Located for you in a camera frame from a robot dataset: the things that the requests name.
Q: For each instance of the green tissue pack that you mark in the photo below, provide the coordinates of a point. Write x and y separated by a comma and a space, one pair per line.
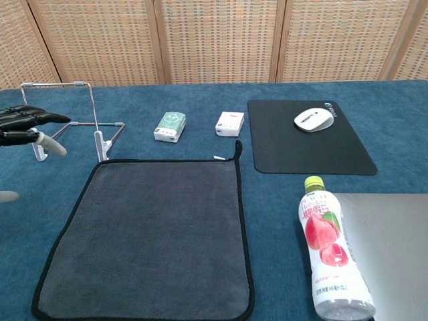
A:
170, 125

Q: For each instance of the silver laptop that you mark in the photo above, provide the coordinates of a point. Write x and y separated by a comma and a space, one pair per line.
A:
388, 247

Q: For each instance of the peach drink bottle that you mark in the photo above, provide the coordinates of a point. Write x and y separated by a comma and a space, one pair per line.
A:
329, 247

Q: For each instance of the blue table cover cloth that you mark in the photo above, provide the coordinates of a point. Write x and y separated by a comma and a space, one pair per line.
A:
200, 100

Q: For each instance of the white pink tissue pack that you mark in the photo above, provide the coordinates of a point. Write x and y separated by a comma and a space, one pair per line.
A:
230, 123

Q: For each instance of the woven bamboo folding screen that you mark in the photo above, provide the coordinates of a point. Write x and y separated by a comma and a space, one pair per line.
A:
214, 40

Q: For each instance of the black mouse pad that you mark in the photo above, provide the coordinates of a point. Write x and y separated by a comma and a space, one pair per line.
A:
301, 150

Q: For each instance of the white computer mouse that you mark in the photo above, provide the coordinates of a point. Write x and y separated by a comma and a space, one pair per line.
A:
313, 119

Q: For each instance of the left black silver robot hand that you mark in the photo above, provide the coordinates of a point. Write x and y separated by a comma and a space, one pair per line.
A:
23, 115

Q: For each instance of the blue grey towel black trim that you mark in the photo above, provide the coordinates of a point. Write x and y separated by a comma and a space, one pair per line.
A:
143, 234

